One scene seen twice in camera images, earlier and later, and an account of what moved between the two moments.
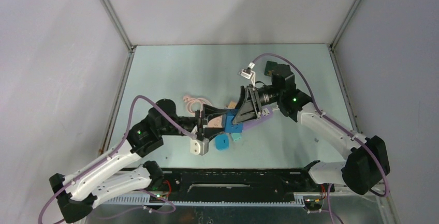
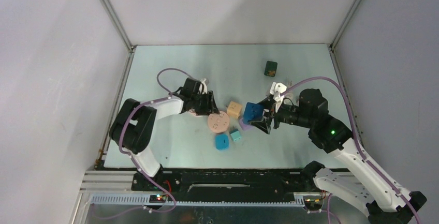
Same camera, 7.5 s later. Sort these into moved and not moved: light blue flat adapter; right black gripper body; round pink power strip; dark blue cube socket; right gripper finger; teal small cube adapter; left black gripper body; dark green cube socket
Moved: left black gripper body; right black gripper body; dark blue cube socket; right gripper finger
Not moved: round pink power strip; light blue flat adapter; dark green cube socket; teal small cube adapter
